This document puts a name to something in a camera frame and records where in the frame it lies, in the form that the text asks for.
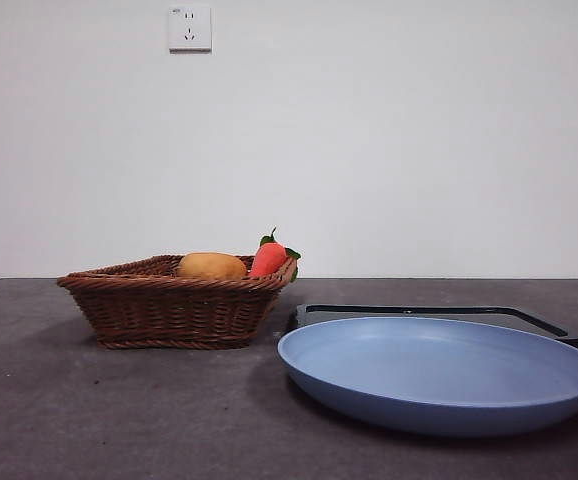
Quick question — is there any blue round plate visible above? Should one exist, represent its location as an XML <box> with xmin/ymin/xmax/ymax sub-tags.
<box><xmin>277</xmin><ymin>315</ymin><xmax>578</xmax><ymax>439</ymax></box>

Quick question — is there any orange-red carrot with green leaves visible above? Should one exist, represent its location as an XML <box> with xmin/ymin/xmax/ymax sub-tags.
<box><xmin>248</xmin><ymin>227</ymin><xmax>302</xmax><ymax>282</ymax></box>

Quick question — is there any yellow-brown potato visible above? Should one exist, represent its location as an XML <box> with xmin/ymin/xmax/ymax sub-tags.
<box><xmin>176</xmin><ymin>252</ymin><xmax>248</xmax><ymax>281</ymax></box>

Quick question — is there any brown wicker basket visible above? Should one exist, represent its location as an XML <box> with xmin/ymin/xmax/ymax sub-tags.
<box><xmin>56</xmin><ymin>253</ymin><xmax>299</xmax><ymax>350</ymax></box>

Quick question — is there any black rectangular tray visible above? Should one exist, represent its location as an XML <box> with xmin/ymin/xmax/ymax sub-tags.
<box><xmin>286</xmin><ymin>303</ymin><xmax>578</xmax><ymax>351</ymax></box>

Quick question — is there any white wall power socket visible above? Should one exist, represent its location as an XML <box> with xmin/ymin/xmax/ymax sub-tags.
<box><xmin>168</xmin><ymin>4</ymin><xmax>213</xmax><ymax>54</ymax></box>

